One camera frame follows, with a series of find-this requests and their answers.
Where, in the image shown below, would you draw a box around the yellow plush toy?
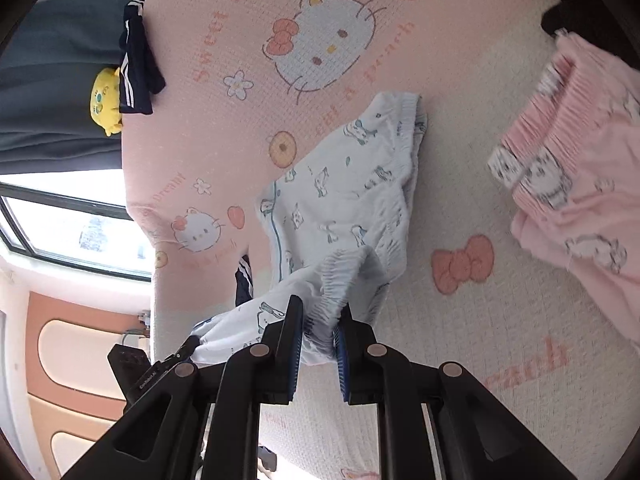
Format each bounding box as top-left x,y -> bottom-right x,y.
90,66 -> 124,137

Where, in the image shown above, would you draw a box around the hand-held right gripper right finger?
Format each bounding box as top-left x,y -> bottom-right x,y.
332,305 -> 576,480

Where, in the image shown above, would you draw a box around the black garment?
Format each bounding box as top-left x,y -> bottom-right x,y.
540,0 -> 640,56

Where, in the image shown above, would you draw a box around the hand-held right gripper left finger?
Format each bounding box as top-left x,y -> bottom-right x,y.
62,295 -> 305,480

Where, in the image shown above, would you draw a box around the window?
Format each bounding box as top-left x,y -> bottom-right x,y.
0,170 -> 153,281

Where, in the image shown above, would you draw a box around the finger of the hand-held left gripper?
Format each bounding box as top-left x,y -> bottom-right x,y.
170,335 -> 202,361

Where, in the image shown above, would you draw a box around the pink printed pajama pants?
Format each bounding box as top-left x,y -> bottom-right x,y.
487,30 -> 640,356

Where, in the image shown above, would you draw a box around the orange wall panel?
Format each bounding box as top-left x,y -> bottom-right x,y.
25,290 -> 151,480

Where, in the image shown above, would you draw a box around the dark grey cloth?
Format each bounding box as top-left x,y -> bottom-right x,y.
0,0 -> 146,176

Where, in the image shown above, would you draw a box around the light blue printed pajama pants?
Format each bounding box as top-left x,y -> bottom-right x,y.
187,91 -> 430,368

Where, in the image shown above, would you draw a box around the pink cat-print blanket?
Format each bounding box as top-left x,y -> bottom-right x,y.
120,0 -> 640,480

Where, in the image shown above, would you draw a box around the navy white-striped garment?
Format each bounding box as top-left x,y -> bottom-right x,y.
234,255 -> 255,308
117,0 -> 167,116

